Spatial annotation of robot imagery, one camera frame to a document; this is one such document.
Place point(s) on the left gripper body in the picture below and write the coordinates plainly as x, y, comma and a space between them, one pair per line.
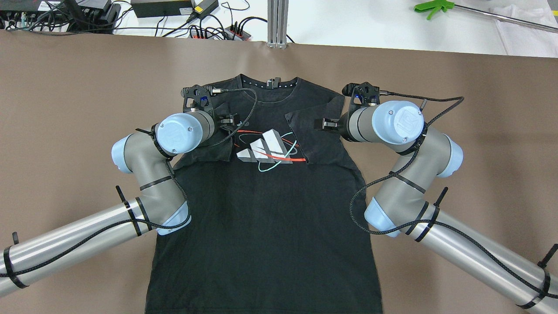
219, 122

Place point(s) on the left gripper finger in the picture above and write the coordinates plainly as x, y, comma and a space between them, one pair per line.
229, 121

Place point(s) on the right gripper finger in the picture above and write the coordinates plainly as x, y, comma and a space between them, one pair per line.
330, 124

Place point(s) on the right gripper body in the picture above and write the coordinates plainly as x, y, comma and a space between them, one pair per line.
343, 123

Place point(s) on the black printed t-shirt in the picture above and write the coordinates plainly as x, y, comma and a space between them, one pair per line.
270, 231

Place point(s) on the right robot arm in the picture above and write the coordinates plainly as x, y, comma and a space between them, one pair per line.
400, 207

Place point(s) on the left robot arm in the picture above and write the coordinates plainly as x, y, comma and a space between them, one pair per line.
161, 205

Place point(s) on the red black power strip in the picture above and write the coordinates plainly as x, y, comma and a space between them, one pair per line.
231, 33

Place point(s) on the black power adapter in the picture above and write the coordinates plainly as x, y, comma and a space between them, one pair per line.
161, 8

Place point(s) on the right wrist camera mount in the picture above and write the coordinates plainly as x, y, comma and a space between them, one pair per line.
363, 94

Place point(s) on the aluminium frame post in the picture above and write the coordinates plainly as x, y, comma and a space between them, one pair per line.
277, 23

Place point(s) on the green handled grabber tool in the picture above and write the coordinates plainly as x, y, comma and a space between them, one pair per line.
434, 6

